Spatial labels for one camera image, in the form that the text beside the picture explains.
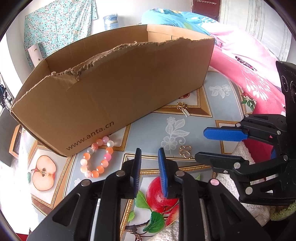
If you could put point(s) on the pink blanket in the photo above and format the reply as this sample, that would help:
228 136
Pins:
245 61

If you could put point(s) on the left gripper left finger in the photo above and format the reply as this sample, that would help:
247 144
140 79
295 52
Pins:
122 184

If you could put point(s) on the blue floral quilt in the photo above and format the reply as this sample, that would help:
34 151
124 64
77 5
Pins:
181 19

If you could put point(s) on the gold brooch with chain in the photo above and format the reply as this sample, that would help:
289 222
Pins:
183 108

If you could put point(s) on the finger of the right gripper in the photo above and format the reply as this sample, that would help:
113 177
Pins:
225 134
219 161

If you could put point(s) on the floral patterned tablecloth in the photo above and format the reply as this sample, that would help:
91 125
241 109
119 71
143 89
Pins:
219 102

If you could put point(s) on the brown cardboard box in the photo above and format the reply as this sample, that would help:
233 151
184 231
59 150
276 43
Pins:
98 85

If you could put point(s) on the green floral hanging cloth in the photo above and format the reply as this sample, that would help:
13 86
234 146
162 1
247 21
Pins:
57 25

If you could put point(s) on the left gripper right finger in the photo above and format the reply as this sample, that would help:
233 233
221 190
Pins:
177 184

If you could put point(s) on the gold butterfly brooch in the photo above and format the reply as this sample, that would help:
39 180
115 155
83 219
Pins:
185 151

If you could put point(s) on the blue white cup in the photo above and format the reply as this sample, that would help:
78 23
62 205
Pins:
110 22

